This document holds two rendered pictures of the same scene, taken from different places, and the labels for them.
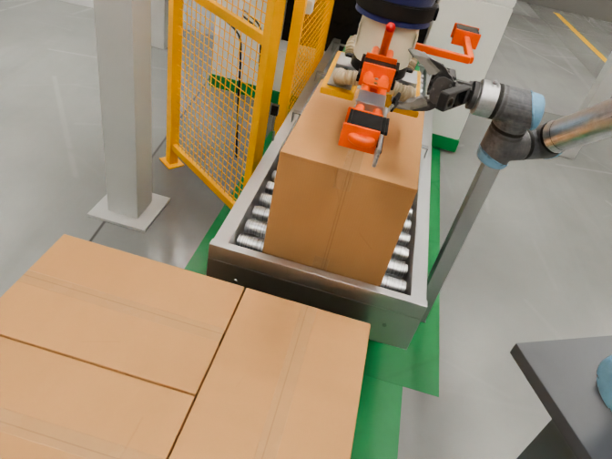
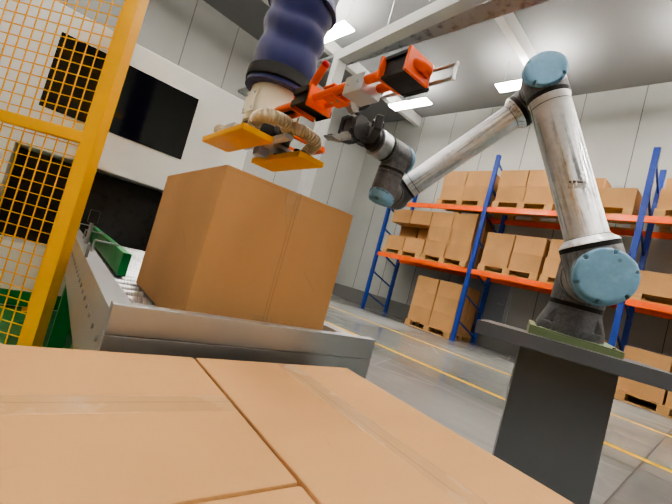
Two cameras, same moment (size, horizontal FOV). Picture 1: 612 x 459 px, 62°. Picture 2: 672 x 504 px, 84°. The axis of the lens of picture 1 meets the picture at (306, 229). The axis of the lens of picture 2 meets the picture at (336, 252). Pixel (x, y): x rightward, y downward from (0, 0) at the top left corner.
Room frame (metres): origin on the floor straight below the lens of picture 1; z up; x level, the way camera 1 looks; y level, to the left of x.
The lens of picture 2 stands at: (0.40, 0.47, 0.78)
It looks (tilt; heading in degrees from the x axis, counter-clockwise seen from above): 3 degrees up; 319
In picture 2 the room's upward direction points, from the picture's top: 15 degrees clockwise
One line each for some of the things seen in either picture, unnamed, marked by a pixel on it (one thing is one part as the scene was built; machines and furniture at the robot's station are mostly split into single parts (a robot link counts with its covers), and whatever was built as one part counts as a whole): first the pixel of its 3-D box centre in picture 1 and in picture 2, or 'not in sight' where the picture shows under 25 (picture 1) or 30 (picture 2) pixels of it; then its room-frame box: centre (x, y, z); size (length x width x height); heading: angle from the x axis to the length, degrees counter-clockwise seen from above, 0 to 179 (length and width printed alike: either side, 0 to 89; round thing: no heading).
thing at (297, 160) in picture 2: (405, 84); (285, 158); (1.54, -0.19, 1.11); 0.34 x 0.10 x 0.05; 177
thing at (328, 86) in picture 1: (345, 68); (236, 134); (1.55, 0.00, 1.11); 0.34 x 0.10 x 0.05; 177
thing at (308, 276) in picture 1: (316, 279); (269, 336); (1.16, -0.07, 0.58); 0.70 x 0.03 x 0.06; 86
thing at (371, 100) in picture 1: (369, 107); (362, 89); (1.08, -0.07, 1.21); 0.07 x 0.07 x 0.04; 87
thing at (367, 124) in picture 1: (361, 129); (404, 71); (0.94, -0.06, 1.21); 0.08 x 0.07 x 0.05; 177
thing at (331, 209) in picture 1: (348, 177); (234, 252); (1.53, -0.10, 0.75); 0.60 x 0.40 x 0.40; 175
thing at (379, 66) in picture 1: (378, 71); (312, 103); (1.29, -0.09, 1.21); 0.10 x 0.08 x 0.06; 87
